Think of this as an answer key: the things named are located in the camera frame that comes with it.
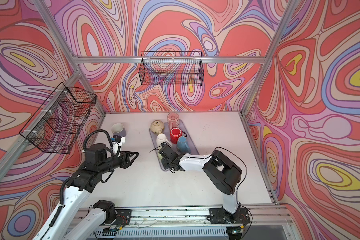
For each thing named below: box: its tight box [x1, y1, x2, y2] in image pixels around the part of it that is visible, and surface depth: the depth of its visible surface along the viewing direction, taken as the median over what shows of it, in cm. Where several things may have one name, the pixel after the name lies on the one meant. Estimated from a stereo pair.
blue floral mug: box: [177, 136, 191, 154], surface depth 95 cm
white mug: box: [156, 133, 172, 148], surface depth 95 cm
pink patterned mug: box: [167, 112, 180, 131], surface depth 103 cm
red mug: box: [170, 127, 188, 145], surface depth 99 cm
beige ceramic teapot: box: [150, 120, 165, 134], surface depth 103 cm
